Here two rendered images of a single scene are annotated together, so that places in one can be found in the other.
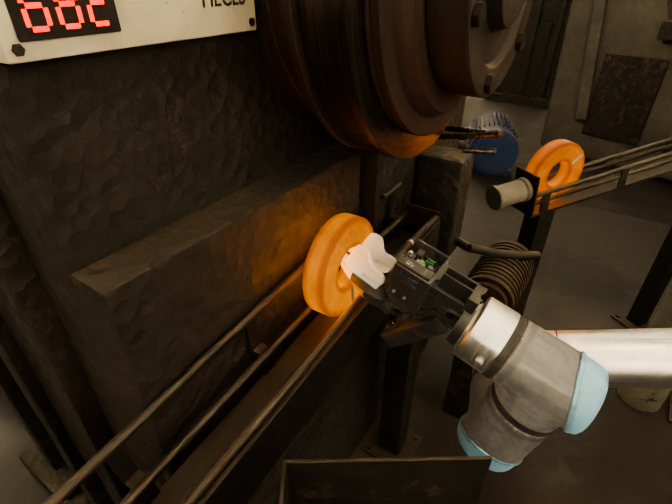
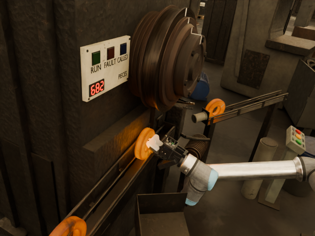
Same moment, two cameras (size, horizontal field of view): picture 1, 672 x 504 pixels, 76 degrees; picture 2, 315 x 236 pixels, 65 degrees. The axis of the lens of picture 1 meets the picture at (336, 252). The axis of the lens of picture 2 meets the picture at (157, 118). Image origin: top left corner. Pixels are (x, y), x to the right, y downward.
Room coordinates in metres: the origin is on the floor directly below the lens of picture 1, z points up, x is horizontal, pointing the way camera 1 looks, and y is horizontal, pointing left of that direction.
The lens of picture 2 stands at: (-0.44, 0.14, 1.45)
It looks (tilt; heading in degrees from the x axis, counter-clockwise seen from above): 30 degrees down; 349
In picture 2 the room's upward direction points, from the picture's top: 7 degrees clockwise
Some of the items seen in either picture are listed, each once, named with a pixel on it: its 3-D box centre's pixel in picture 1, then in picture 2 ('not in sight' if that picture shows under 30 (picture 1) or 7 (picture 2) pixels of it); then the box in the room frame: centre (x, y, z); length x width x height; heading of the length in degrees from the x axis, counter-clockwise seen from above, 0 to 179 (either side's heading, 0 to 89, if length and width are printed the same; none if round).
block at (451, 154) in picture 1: (438, 202); (174, 120); (0.87, -0.23, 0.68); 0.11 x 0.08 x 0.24; 56
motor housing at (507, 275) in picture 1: (483, 337); (190, 170); (0.86, -0.41, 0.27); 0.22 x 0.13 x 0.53; 146
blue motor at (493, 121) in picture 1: (490, 141); (197, 84); (2.77, -1.02, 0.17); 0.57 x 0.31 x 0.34; 166
